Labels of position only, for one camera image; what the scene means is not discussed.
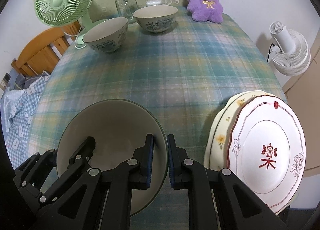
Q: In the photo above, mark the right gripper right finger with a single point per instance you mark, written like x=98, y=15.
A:
x=217, y=199

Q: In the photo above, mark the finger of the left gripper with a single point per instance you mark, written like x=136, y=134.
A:
x=77, y=164

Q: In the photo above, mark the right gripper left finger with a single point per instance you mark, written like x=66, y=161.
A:
x=102, y=199

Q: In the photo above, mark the round yellow flower plate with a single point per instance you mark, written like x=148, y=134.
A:
x=215, y=155

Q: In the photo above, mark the large grey floral bowl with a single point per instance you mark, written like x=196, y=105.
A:
x=119, y=127

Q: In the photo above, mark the white plate red pattern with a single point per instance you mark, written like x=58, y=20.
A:
x=267, y=150

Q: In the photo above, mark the blue checkered blanket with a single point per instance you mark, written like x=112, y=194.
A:
x=17, y=110

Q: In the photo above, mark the wooden bed headboard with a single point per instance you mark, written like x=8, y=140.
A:
x=41, y=53

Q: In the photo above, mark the blue floral bowl middle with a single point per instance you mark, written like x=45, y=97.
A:
x=107, y=36

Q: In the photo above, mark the blue floral bowl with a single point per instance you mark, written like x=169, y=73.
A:
x=107, y=36
x=155, y=18

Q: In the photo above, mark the plaid green tablecloth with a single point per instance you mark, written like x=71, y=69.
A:
x=183, y=76

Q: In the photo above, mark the white clip fan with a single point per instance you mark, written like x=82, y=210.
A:
x=290, y=54

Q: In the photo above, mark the blue floral bowl right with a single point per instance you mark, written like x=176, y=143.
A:
x=155, y=18

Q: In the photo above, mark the glass jar black lid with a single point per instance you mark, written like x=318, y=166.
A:
x=126, y=8

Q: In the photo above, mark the cotton swab container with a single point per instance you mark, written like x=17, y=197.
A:
x=153, y=2

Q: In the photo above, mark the purple plush bunny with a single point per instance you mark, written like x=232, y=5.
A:
x=205, y=10

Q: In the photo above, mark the wall socket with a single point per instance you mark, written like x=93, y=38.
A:
x=5, y=82

